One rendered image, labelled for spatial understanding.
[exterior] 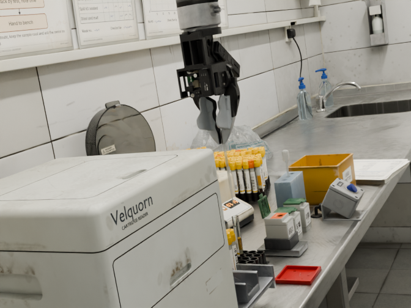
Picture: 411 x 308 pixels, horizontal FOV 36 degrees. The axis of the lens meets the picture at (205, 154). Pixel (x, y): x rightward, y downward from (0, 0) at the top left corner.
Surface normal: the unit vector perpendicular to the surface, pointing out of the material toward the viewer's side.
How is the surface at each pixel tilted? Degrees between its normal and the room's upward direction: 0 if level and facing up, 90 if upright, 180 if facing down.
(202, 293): 90
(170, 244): 90
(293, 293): 0
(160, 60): 90
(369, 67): 90
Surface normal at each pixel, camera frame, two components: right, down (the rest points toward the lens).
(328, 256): -0.15, -0.97
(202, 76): -0.45, 0.23
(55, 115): 0.89, -0.05
